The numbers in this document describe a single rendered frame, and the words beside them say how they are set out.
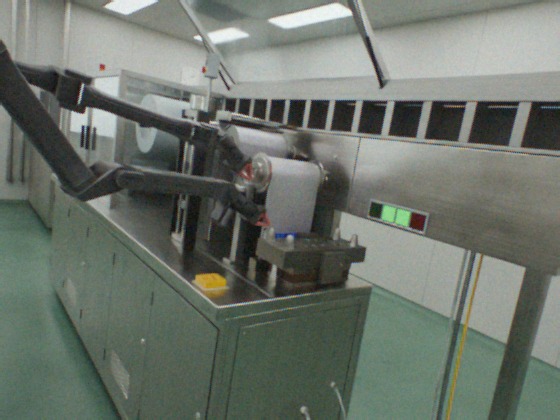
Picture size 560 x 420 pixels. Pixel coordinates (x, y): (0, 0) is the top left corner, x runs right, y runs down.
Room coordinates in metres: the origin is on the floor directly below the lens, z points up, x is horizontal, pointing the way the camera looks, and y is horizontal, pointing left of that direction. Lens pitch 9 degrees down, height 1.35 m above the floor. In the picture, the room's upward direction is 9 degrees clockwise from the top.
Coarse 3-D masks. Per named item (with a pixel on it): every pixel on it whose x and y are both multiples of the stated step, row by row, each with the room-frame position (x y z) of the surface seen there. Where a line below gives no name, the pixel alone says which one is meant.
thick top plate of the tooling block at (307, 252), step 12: (264, 240) 1.35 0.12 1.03; (276, 240) 1.38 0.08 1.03; (300, 240) 1.44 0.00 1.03; (312, 240) 1.48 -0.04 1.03; (324, 240) 1.52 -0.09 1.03; (336, 240) 1.55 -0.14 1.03; (264, 252) 1.33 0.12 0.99; (276, 252) 1.28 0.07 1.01; (288, 252) 1.26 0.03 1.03; (300, 252) 1.29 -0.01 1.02; (312, 252) 1.33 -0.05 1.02; (324, 252) 1.36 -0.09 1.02; (348, 252) 1.45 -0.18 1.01; (360, 252) 1.49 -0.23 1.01; (276, 264) 1.27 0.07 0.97; (288, 264) 1.26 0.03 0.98; (300, 264) 1.30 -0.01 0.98; (312, 264) 1.33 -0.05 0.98
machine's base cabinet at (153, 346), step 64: (64, 256) 2.57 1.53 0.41; (128, 256) 1.67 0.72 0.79; (128, 320) 1.61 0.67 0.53; (192, 320) 1.19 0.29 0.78; (256, 320) 1.13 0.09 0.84; (320, 320) 1.31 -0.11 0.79; (128, 384) 1.55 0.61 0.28; (192, 384) 1.15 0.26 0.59; (256, 384) 1.15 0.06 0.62; (320, 384) 1.35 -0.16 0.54
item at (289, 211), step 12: (276, 192) 1.45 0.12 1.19; (288, 192) 1.48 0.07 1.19; (300, 192) 1.52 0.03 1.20; (312, 192) 1.56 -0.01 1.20; (276, 204) 1.45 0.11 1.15; (288, 204) 1.49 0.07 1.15; (300, 204) 1.53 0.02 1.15; (312, 204) 1.57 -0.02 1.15; (276, 216) 1.46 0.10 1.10; (288, 216) 1.49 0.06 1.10; (300, 216) 1.53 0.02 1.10; (312, 216) 1.58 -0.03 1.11; (264, 228) 1.43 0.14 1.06; (276, 228) 1.46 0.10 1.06; (288, 228) 1.50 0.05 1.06; (300, 228) 1.54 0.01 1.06
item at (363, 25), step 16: (352, 0) 1.40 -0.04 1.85; (192, 16) 2.16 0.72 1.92; (368, 32) 1.47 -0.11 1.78; (368, 48) 1.46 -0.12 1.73; (224, 64) 2.29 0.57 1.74; (384, 64) 1.54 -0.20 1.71; (224, 80) 2.34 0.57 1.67; (320, 80) 1.82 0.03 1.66; (336, 80) 1.75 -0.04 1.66; (352, 80) 1.68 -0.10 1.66
